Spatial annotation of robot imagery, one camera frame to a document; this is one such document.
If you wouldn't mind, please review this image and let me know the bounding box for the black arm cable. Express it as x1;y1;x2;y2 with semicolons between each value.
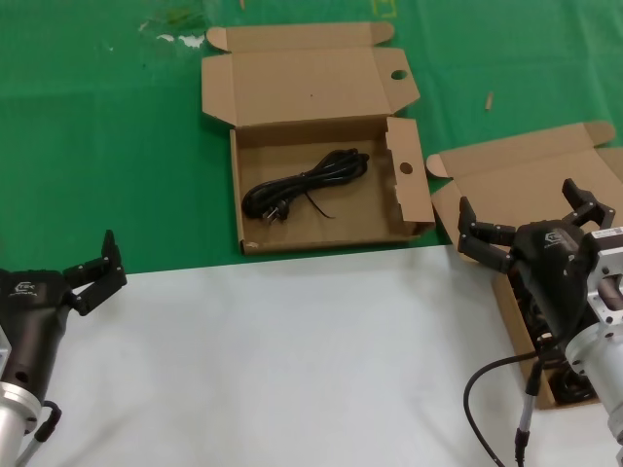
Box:
461;352;570;467
17;399;63;467

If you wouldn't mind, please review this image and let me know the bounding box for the green table cloth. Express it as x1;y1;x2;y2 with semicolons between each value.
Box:
0;0;623;278

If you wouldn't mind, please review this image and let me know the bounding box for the open brown cardboard box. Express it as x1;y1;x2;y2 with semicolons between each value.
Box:
425;121;623;411
200;21;437;255

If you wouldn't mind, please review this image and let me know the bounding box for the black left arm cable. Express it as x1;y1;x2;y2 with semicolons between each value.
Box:
17;399;63;467

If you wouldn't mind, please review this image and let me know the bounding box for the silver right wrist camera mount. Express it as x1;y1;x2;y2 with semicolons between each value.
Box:
586;226;623;326

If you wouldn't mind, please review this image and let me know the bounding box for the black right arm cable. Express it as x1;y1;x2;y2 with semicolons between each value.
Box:
461;352;570;467

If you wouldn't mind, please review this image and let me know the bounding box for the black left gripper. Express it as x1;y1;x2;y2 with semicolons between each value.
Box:
0;230;128;396

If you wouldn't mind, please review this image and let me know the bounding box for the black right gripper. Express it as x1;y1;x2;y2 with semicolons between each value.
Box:
457;178;618;341

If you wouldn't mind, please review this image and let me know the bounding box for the grey right arm cable connector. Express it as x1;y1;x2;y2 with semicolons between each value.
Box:
514;359;544;467

